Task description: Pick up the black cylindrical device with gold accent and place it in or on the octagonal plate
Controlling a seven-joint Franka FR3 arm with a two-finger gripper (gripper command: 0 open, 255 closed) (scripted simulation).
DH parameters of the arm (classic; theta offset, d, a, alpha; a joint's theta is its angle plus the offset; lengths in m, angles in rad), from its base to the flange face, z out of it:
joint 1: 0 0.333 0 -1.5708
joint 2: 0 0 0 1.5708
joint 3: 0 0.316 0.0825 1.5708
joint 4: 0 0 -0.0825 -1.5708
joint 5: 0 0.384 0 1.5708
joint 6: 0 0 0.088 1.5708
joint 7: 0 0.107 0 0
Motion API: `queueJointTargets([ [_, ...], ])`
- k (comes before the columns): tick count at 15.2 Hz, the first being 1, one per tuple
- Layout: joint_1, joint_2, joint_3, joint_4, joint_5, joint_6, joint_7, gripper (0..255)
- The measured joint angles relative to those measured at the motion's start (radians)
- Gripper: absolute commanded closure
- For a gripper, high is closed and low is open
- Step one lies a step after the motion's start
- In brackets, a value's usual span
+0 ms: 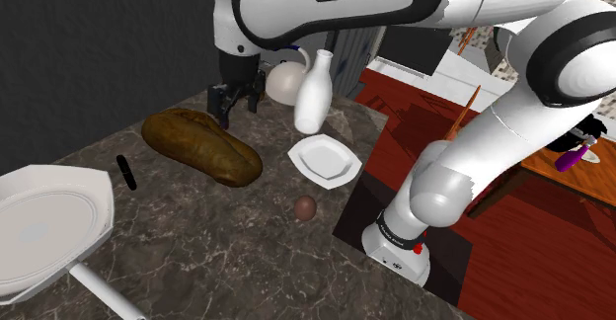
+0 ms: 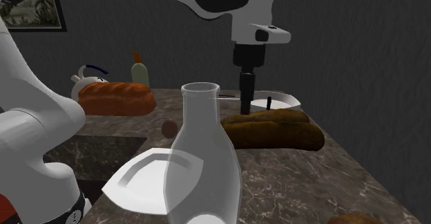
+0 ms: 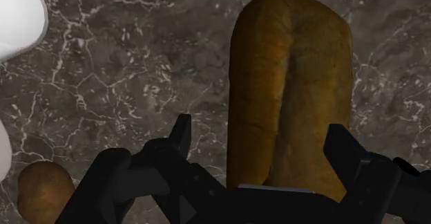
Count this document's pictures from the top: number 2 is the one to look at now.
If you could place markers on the black framed wall picture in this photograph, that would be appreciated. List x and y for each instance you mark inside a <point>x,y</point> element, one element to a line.
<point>30,12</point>

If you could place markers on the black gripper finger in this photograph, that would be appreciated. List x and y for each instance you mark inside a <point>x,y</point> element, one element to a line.
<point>246,92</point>

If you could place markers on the white bowl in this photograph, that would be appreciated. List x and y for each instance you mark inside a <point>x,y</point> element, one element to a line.
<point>286,99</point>

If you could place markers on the green soap dispenser, orange pump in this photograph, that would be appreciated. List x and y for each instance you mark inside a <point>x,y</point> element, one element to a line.
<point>140,75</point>

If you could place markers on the red robot stand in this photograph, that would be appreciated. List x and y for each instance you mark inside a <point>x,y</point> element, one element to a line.
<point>6,209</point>

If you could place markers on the brown egg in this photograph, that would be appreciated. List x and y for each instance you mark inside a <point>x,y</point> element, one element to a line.
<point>169,129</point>

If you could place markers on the orange bread loaf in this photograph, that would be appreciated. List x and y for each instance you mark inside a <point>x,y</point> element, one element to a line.
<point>116,98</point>

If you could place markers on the brown baguette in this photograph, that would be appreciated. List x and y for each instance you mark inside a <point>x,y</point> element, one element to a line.
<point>276,134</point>

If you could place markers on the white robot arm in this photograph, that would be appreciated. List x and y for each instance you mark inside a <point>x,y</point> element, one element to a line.
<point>30,122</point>

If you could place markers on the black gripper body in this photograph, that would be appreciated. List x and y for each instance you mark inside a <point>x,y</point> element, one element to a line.
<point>249,55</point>

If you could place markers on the white plate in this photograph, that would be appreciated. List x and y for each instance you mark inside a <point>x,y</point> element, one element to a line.
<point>141,183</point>

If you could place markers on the black stick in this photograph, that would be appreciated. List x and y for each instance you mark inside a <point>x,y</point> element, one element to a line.
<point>268,103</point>

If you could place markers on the clear glass bottle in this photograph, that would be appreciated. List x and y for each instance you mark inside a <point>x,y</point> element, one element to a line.
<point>205,169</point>

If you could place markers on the brown round bread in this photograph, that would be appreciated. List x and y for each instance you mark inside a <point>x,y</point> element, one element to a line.
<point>353,219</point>

